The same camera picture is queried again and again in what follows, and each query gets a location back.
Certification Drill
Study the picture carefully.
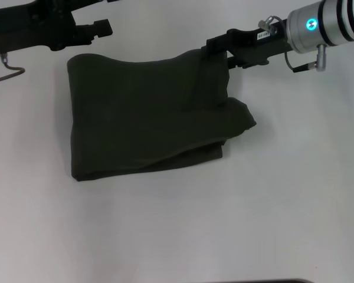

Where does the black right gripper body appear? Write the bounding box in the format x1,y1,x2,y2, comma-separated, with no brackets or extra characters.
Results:
226,18,293,70

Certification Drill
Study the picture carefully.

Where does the dark green FREE t-shirt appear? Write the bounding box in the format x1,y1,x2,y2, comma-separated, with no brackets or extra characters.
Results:
67,49,258,183

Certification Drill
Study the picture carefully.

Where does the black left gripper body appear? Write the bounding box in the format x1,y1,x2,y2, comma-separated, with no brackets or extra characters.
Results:
0,0,77,52

